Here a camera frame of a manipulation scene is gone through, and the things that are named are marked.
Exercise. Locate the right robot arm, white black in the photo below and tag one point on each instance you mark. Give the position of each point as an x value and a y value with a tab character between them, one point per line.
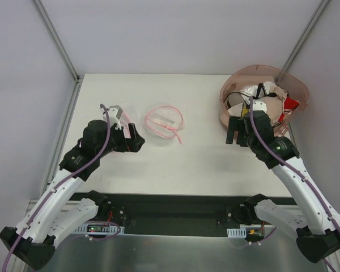
317	231

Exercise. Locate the left aluminium frame post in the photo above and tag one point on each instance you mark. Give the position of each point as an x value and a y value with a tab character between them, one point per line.
55	38

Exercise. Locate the white bra, black straps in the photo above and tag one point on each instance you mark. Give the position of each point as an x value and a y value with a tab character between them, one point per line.
235	99

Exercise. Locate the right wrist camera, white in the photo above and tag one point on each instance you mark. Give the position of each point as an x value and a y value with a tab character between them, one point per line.
258	106

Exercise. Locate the right white cable duct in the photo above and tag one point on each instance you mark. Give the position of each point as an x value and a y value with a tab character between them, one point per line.
239	233

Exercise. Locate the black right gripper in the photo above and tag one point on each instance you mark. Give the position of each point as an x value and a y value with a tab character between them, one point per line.
238	124

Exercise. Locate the white cable duct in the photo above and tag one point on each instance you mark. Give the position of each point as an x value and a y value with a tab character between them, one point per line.
98	229
239	233

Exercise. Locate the beige bra with label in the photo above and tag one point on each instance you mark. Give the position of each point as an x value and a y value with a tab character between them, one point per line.
274	105

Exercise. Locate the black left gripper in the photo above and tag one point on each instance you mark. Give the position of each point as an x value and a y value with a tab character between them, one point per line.
127	140

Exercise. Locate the empty white mesh laundry bag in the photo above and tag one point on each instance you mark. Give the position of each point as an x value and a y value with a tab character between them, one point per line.
124	119

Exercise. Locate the yellow bra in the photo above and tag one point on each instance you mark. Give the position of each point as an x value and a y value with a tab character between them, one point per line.
245	109

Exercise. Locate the pink translucent plastic basket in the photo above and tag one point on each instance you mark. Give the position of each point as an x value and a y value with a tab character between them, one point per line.
256	74

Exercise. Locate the right aluminium frame post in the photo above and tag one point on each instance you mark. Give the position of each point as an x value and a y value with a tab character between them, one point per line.
306	33

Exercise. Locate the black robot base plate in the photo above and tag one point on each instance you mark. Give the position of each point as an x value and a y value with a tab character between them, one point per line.
176	215

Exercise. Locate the aluminium frame post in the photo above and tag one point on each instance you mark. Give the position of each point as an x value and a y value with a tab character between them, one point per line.
306	33
55	38

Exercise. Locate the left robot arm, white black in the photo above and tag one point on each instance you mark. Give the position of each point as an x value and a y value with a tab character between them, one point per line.
36	237

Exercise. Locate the red bra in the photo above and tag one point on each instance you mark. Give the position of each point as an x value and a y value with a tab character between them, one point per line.
290	105

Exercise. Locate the left white cable duct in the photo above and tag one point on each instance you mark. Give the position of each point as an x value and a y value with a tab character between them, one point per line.
98	229

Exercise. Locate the left wrist camera, white grey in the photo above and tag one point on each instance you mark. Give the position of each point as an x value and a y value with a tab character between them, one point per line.
112	115

